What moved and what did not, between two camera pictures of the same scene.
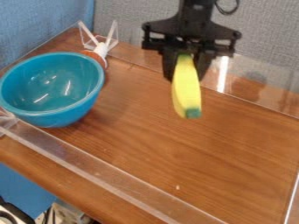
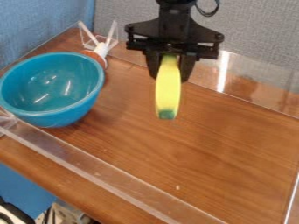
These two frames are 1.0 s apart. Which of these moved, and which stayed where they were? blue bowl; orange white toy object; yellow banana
Moved: yellow banana
Stayed: blue bowl; orange white toy object
